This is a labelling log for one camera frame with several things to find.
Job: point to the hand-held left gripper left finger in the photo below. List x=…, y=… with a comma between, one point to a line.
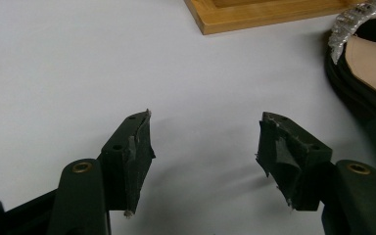
x=125, y=163

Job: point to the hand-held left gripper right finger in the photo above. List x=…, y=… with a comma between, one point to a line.
x=290, y=156

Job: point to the wooden three-tier shoe rack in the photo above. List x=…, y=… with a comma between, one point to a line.
x=231, y=21

